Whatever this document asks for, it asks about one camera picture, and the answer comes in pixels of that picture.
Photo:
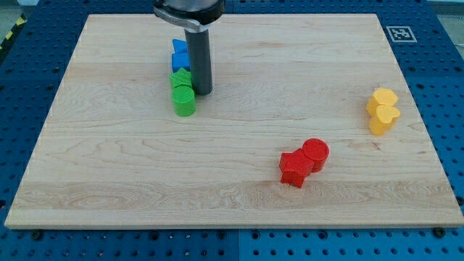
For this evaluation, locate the wooden board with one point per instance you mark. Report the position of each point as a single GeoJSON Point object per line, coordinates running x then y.
{"type": "Point", "coordinates": [112, 154]}

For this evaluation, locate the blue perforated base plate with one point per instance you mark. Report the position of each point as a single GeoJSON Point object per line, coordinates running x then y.
{"type": "Point", "coordinates": [35, 64]}

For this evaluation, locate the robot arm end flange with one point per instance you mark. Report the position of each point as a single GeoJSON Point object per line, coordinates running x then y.
{"type": "Point", "coordinates": [195, 16]}

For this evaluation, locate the blue cube block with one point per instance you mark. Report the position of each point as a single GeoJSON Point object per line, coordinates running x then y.
{"type": "Point", "coordinates": [180, 60]}

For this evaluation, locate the blue triangle block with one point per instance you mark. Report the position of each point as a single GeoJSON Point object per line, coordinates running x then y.
{"type": "Point", "coordinates": [180, 46]}

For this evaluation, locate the green cylinder block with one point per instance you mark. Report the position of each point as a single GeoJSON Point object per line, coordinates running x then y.
{"type": "Point", "coordinates": [184, 101]}

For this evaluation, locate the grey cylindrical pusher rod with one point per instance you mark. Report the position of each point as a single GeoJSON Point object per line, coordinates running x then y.
{"type": "Point", "coordinates": [198, 45]}

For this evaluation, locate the red star block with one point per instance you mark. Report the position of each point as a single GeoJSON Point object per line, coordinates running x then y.
{"type": "Point", "coordinates": [295, 167]}

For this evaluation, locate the fiducial marker tag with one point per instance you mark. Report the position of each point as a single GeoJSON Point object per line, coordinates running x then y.
{"type": "Point", "coordinates": [401, 34]}

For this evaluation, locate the yellow heart block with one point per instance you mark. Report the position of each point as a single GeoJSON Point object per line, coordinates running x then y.
{"type": "Point", "coordinates": [382, 119]}

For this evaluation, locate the red cylinder block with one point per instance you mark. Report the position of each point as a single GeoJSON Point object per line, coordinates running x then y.
{"type": "Point", "coordinates": [317, 151]}

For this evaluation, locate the yellow hexagon block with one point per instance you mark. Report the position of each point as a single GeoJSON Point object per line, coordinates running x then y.
{"type": "Point", "coordinates": [381, 96]}

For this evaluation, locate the green star block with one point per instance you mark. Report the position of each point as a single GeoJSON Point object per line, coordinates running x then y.
{"type": "Point", "coordinates": [180, 78]}

